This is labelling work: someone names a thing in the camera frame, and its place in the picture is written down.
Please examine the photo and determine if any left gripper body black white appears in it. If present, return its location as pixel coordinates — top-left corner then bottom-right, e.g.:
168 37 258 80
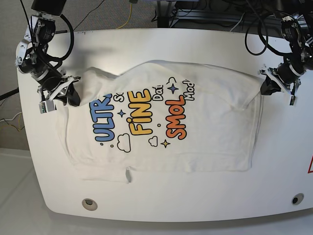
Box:
259 62 303 96

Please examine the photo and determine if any white printed T-shirt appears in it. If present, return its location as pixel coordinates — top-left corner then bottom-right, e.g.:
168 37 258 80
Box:
56 61 263 183

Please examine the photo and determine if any red triangle sticker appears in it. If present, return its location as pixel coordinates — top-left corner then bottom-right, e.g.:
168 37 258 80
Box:
308 156 313 174

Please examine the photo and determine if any yellow cable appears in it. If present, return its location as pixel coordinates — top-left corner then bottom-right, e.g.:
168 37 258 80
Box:
114 0 134 30

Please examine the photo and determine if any black table leg stand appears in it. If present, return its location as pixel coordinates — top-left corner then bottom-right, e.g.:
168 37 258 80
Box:
153 0 177 28

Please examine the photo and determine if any table grommet hole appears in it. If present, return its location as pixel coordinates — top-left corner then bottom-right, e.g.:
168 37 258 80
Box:
291 193 304 205
82 198 98 211

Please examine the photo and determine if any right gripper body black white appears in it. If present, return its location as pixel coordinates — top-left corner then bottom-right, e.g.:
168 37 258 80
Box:
38 73 81 104

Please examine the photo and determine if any right table grommet hole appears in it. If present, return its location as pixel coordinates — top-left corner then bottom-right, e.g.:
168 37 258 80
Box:
291 193 304 205

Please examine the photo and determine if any left table grommet hole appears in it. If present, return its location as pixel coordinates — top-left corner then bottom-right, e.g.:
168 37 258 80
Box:
82 198 98 211

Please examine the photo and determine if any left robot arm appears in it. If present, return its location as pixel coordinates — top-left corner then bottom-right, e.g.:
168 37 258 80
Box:
247 0 313 99

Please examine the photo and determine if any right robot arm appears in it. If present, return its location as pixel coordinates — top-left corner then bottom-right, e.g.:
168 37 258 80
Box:
15 0 81 112

